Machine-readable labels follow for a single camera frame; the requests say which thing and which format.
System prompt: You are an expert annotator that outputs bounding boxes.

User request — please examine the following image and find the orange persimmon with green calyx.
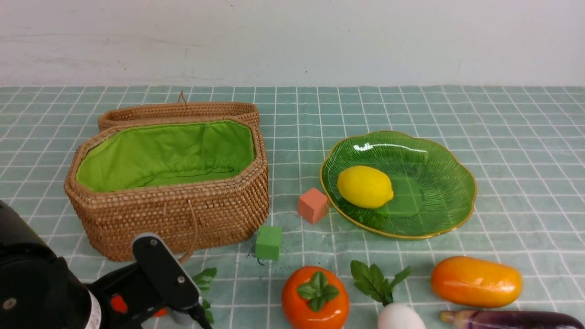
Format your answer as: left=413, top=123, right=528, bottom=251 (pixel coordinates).
left=281, top=266, right=350, bottom=329

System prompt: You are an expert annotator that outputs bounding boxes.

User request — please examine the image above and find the woven wicker basket lid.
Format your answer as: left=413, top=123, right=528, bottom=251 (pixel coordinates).
left=97, top=92, right=261, bottom=131

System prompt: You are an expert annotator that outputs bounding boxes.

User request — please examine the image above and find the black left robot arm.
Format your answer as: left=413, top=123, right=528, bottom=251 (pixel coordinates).
left=0, top=202, right=165, bottom=329

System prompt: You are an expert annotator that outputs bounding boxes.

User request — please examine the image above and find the red carrot with green leaves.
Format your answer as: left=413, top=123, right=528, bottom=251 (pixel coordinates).
left=153, top=267, right=218, bottom=325

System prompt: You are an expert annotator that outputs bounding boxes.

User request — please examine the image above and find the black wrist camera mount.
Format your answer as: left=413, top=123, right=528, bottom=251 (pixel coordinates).
left=132, top=233, right=203, bottom=326

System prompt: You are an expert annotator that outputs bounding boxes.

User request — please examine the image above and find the green foam cube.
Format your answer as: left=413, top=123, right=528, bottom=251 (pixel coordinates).
left=255, top=225, right=282, bottom=260

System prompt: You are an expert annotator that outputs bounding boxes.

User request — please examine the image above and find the white radish with green leaves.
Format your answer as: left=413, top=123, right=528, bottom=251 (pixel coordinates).
left=350, top=260, right=426, bottom=329

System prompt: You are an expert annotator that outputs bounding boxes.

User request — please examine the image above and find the orange yellow mango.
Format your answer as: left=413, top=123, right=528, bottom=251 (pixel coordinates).
left=430, top=256, right=524, bottom=308

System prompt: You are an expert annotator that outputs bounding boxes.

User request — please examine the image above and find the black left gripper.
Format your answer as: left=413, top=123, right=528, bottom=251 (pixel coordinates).
left=85, top=263, right=170, bottom=329

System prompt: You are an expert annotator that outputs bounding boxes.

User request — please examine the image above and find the orange foam cube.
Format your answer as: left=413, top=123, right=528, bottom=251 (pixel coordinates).
left=297, top=188, right=330, bottom=224

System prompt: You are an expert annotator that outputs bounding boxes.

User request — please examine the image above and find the green glass leaf plate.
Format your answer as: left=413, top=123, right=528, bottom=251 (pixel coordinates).
left=319, top=130, right=477, bottom=240

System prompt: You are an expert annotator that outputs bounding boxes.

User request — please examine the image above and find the yellow lemon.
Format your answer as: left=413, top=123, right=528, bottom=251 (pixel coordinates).
left=337, top=166, right=394, bottom=209

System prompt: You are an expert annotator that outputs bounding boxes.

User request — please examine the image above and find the green checkered tablecloth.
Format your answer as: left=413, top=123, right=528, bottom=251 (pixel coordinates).
left=0, top=85, right=585, bottom=329

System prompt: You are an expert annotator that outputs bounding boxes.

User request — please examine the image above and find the purple eggplant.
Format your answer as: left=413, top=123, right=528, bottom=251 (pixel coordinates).
left=439, top=310, right=584, bottom=329

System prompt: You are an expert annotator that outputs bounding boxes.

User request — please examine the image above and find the black cable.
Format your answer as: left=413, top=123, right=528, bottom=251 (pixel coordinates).
left=190, top=304, right=214, bottom=329

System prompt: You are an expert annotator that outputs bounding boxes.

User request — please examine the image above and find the woven wicker basket green lining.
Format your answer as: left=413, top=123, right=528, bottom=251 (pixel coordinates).
left=64, top=117, right=270, bottom=262

